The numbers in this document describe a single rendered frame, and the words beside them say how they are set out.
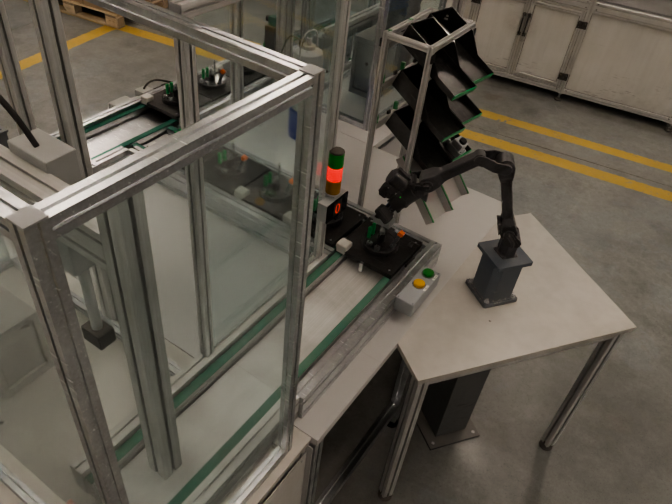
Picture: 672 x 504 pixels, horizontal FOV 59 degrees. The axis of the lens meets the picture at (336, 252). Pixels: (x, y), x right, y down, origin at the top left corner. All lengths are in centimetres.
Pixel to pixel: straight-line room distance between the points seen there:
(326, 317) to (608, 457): 166
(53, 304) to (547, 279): 203
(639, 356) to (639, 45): 307
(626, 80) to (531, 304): 391
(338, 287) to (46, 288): 150
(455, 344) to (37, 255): 162
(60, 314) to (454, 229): 202
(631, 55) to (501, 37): 112
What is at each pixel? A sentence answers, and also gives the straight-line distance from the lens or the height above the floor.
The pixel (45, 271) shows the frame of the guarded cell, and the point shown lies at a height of 193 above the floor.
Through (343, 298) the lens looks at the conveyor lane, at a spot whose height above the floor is 92.
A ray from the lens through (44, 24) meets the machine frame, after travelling 154.
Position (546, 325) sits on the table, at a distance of 230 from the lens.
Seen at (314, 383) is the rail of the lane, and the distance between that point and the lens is 179.
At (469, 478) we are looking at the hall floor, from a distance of 285.
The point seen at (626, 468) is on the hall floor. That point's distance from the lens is 319.
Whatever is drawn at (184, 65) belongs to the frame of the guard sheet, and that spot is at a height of 187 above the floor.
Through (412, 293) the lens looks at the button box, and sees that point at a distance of 209.
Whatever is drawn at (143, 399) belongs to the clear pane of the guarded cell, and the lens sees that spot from 102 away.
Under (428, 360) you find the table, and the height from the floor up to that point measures 86.
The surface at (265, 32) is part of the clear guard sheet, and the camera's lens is 146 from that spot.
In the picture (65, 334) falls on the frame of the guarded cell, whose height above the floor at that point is 182.
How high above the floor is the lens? 240
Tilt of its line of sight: 41 degrees down
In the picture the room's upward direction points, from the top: 7 degrees clockwise
